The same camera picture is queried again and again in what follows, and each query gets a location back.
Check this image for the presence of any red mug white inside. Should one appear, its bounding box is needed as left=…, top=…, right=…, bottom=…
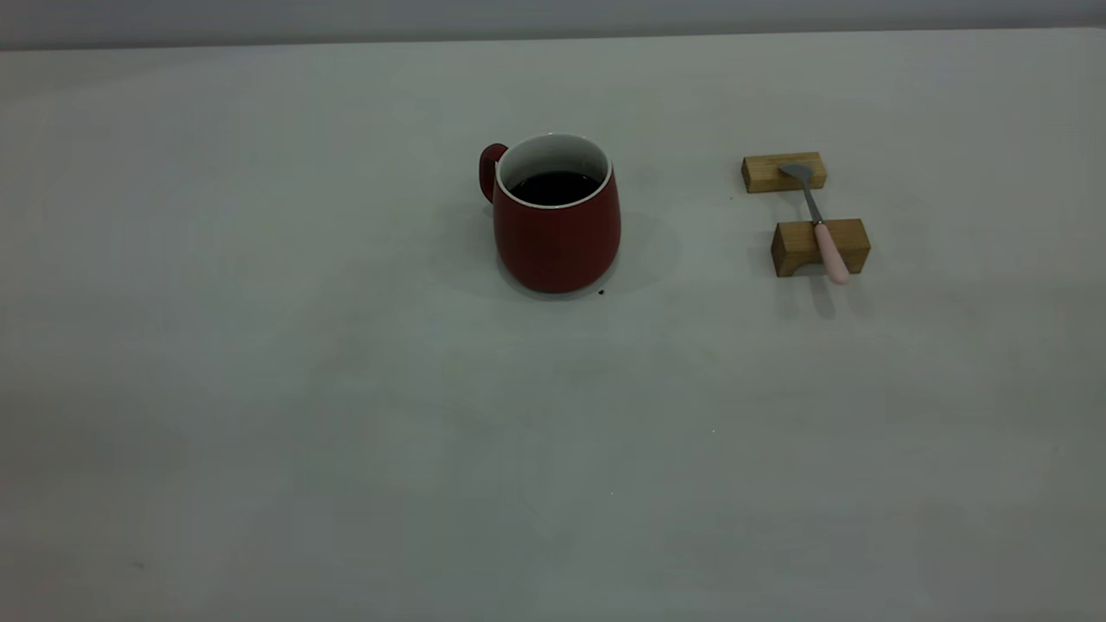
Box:
left=479, top=132, right=622, bottom=295

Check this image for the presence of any pink handled metal spoon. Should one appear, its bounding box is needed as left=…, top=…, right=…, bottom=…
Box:
left=779, top=162, right=852, bottom=285

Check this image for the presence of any dark coffee liquid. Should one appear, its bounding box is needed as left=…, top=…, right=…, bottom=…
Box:
left=508, top=171, right=602, bottom=206

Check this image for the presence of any arched wooden block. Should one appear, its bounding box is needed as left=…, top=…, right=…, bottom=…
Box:
left=771, top=218, right=872, bottom=278

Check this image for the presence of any flat rectangular wooden block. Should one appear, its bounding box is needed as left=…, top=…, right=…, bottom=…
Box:
left=741, top=152, right=828, bottom=194

